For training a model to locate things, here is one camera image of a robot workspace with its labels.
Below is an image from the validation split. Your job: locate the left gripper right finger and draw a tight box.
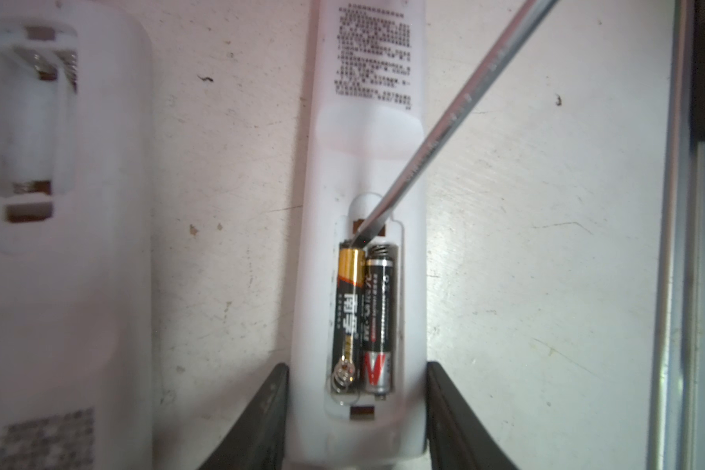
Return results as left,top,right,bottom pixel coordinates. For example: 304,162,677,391
426,362,518,470

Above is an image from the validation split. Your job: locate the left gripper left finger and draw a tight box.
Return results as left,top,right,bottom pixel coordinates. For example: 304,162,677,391
200,362,290,470

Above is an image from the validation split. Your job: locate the black gold AAA battery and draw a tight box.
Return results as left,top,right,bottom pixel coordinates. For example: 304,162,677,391
330,244,365,394

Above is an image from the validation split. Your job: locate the black red AAA battery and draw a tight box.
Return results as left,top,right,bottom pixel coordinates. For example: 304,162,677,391
362,244,398,397

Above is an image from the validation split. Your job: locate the white remote with batteries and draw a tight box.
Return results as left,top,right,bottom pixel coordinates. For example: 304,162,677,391
0,1,153,469

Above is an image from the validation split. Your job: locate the orange handled screwdriver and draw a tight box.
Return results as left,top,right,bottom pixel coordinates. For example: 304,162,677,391
347,0,557,249

